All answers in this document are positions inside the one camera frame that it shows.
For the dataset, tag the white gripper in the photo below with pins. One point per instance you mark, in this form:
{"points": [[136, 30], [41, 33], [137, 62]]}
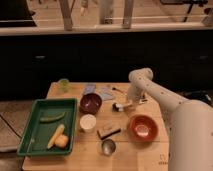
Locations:
{"points": [[133, 100]]}

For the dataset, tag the white handled black brush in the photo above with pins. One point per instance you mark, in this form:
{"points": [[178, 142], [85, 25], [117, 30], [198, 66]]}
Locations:
{"points": [[119, 107]]}

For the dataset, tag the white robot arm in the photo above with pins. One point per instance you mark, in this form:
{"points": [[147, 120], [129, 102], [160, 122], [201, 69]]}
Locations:
{"points": [[191, 135]]}

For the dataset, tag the white paper cup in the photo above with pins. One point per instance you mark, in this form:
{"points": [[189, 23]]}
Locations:
{"points": [[88, 123]]}

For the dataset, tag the small metal cup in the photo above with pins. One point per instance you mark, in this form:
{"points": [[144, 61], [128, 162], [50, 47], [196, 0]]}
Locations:
{"points": [[108, 147]]}

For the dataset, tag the green translucent cup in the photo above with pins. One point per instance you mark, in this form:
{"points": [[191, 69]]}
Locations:
{"points": [[63, 85]]}

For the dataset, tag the small metal spoon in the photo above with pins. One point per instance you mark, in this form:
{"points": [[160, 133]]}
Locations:
{"points": [[118, 90]]}

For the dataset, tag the red orange bowl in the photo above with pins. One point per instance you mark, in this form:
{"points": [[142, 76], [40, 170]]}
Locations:
{"points": [[143, 128]]}

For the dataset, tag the blue cloth right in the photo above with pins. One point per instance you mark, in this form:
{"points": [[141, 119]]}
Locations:
{"points": [[105, 94]]}

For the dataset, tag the blue cloth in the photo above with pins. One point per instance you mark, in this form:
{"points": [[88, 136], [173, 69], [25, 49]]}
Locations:
{"points": [[89, 88], [105, 94]]}

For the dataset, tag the wooden block with black strip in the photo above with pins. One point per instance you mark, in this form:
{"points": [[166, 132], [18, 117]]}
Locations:
{"points": [[108, 130]]}

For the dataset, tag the dark maroon bowl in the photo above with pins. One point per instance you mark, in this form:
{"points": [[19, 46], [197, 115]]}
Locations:
{"points": [[90, 103]]}

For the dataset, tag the blue cloth left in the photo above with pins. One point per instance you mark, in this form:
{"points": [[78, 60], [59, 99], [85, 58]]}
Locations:
{"points": [[89, 88]]}

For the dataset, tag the orange fruit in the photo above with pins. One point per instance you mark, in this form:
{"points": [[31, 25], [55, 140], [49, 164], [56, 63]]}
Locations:
{"points": [[61, 141]]}

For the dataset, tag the green cucumber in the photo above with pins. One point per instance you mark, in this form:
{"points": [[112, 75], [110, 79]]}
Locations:
{"points": [[50, 119]]}

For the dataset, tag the green plastic tray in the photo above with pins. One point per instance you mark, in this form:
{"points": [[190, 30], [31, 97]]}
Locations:
{"points": [[36, 135]]}

